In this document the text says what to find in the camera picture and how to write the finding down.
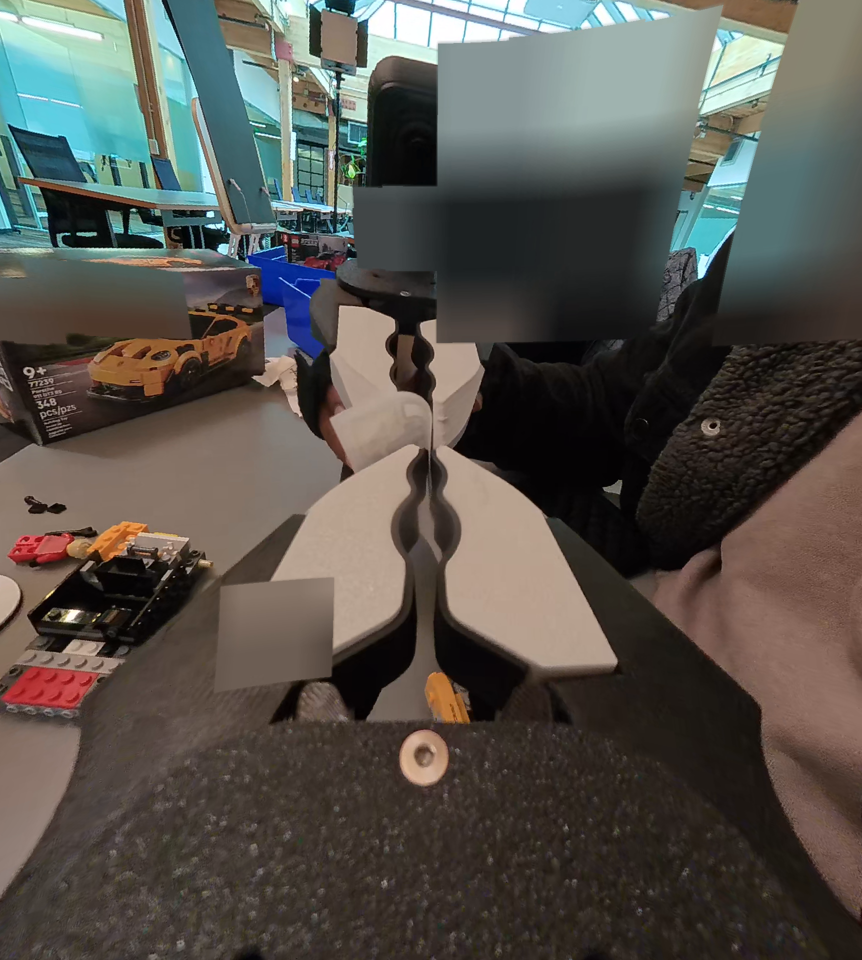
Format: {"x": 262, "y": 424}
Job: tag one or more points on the pinkish grey shirt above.
{"x": 776, "y": 675}

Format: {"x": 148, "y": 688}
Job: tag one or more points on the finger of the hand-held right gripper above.
{"x": 360, "y": 352}
{"x": 457, "y": 390}

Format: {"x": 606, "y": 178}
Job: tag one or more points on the red brick piece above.
{"x": 37, "y": 547}

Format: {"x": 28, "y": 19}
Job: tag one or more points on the grey desk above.
{"x": 176, "y": 465}

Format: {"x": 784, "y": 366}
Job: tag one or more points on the white crumpled paper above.
{"x": 277, "y": 375}

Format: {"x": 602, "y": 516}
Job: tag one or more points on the black brick car chassis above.
{"x": 116, "y": 592}

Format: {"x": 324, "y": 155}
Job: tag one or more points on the blue storage bin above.
{"x": 303, "y": 315}
{"x": 266, "y": 274}

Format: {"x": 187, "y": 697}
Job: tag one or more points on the studio light panel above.
{"x": 339, "y": 37}

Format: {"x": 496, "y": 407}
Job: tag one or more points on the black fleece jacket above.
{"x": 738, "y": 450}

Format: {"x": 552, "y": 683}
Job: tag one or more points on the black office chair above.
{"x": 48, "y": 165}

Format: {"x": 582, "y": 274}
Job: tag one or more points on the orange and black brick assembly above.
{"x": 446, "y": 701}

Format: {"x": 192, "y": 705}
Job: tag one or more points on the black leaning board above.
{"x": 221, "y": 112}

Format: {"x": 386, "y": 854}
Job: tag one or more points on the red toy set box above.
{"x": 311, "y": 251}

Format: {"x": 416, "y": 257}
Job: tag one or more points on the toy car set box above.
{"x": 138, "y": 360}

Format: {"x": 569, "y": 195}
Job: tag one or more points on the long wooden background table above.
{"x": 116, "y": 196}

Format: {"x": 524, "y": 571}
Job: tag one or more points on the person's right hand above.
{"x": 337, "y": 450}

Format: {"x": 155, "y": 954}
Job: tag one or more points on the small black connector piece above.
{"x": 45, "y": 506}

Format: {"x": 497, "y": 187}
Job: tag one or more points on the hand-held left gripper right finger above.
{"x": 506, "y": 585}

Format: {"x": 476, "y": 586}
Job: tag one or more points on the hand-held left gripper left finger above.
{"x": 356, "y": 540}

